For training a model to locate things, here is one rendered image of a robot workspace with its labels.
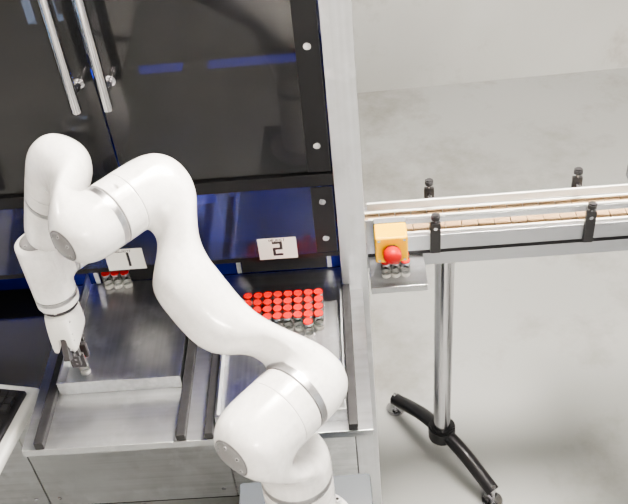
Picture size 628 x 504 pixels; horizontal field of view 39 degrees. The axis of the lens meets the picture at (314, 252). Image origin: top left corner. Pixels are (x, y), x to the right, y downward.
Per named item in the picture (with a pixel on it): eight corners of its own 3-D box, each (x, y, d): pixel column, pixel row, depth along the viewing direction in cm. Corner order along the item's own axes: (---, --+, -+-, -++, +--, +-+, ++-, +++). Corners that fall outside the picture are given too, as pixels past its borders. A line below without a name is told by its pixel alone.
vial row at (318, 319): (244, 328, 195) (241, 314, 192) (324, 323, 194) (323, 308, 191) (243, 335, 193) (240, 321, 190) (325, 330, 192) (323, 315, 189)
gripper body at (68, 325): (44, 282, 179) (59, 321, 186) (33, 318, 171) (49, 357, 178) (81, 279, 178) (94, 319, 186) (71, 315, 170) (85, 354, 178)
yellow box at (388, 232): (374, 242, 201) (372, 218, 196) (405, 240, 201) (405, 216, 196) (376, 264, 195) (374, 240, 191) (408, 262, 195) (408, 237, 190)
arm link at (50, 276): (62, 268, 178) (24, 294, 173) (44, 217, 170) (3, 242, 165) (88, 284, 174) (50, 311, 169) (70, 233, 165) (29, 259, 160)
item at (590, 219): (366, 273, 211) (363, 222, 201) (363, 232, 223) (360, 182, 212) (656, 253, 208) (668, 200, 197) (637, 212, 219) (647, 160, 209)
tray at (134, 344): (89, 284, 211) (86, 273, 208) (197, 277, 209) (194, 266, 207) (60, 394, 185) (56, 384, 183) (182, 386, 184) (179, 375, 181)
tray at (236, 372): (228, 307, 200) (226, 296, 198) (342, 300, 199) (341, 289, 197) (217, 427, 175) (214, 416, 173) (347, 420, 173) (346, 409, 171)
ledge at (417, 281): (368, 254, 213) (367, 248, 212) (421, 250, 213) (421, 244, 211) (371, 294, 203) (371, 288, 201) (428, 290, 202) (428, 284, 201)
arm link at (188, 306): (271, 463, 136) (337, 397, 145) (305, 454, 126) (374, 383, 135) (67, 210, 134) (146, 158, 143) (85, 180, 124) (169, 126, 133)
